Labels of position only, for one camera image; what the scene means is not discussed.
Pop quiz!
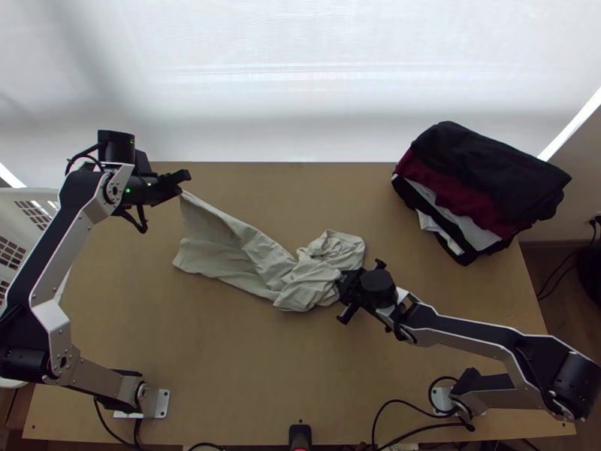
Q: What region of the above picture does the off-white t-shirt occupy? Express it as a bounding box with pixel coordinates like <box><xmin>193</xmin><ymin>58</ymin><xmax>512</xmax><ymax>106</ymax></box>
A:
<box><xmin>171</xmin><ymin>189</ymin><xmax>368</xmax><ymax>315</ymax></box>

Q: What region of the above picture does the pile of folded clothes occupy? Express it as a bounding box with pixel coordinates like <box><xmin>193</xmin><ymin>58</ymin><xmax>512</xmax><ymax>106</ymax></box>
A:
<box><xmin>390</xmin><ymin>120</ymin><xmax>573</xmax><ymax>268</ymax></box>

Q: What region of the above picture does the white laundry basket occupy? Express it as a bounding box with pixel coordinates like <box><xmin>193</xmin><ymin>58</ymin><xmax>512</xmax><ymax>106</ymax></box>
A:
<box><xmin>0</xmin><ymin>187</ymin><xmax>62</xmax><ymax>389</ymax></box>

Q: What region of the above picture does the black cable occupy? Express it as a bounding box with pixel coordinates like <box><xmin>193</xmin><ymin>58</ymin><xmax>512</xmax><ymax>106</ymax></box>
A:
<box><xmin>117</xmin><ymin>204</ymin><xmax>149</xmax><ymax>235</ymax></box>
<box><xmin>372</xmin><ymin>399</ymin><xmax>476</xmax><ymax>446</ymax></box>
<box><xmin>536</xmin><ymin>244</ymin><xmax>588</xmax><ymax>301</ymax></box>
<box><xmin>92</xmin><ymin>396</ymin><xmax>144</xmax><ymax>447</ymax></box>

